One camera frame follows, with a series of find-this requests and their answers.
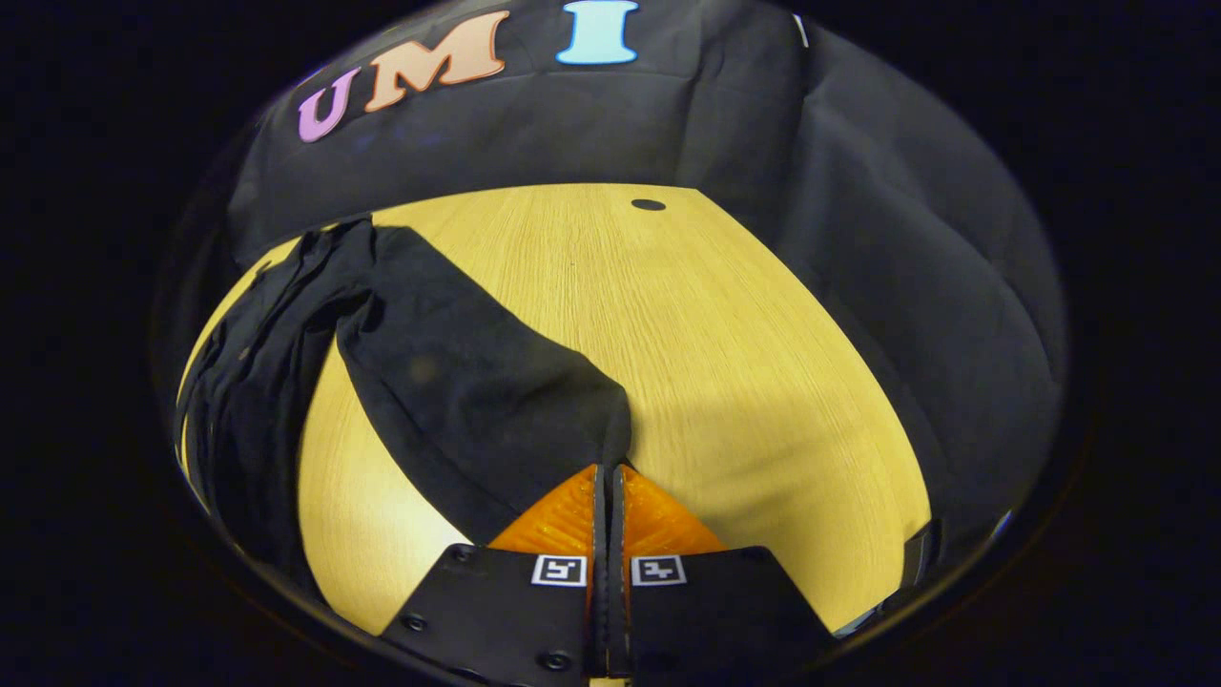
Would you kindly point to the black backdrop cloth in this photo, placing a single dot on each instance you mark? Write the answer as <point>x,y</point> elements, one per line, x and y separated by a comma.
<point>668,124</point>

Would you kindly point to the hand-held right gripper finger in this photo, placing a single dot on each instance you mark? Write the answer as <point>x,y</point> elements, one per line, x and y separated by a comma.
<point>618,592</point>
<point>600,592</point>

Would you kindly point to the black buttoned jacket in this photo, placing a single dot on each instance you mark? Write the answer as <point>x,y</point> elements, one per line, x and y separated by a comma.
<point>458,382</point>

